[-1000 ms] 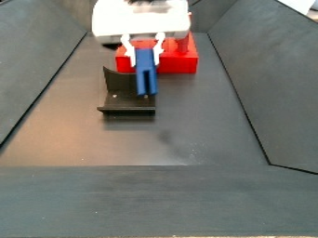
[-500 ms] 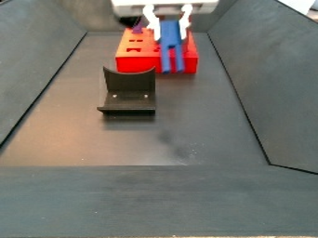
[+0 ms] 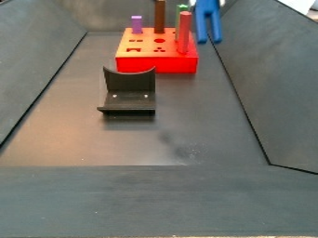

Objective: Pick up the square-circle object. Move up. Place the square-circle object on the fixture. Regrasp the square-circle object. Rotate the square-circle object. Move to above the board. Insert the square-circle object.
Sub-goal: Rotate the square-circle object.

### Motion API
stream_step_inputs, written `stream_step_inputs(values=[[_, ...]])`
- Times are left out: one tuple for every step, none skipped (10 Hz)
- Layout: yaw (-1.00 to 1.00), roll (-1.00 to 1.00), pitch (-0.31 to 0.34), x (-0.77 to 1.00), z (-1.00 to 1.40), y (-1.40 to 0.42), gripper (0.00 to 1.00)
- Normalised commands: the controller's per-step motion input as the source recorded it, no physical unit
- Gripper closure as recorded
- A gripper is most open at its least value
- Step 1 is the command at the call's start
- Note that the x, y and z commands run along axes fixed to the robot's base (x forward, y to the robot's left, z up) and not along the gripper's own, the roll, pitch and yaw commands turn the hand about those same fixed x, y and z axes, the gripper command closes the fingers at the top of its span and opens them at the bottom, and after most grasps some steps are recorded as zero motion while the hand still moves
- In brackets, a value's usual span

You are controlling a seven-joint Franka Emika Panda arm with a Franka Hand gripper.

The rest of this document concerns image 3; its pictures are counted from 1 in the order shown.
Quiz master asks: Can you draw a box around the blue square-circle object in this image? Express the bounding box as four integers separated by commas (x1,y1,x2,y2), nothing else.
195,0,221,44

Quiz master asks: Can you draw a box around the black curved cradle fixture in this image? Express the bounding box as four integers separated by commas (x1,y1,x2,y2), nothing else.
97,68,156,113

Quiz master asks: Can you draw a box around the red peg board fixture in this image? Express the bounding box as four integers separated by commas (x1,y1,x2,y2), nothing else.
114,28,199,73

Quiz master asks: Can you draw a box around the purple square peg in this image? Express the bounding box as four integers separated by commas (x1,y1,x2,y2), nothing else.
130,15,142,33

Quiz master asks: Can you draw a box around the pink hexagonal peg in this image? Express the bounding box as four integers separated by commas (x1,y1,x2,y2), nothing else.
177,11,191,54

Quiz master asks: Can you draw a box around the green star peg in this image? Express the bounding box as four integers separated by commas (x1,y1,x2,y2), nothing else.
175,4,189,41

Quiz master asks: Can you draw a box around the brown round peg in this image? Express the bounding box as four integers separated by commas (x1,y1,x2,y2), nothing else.
153,0,167,33

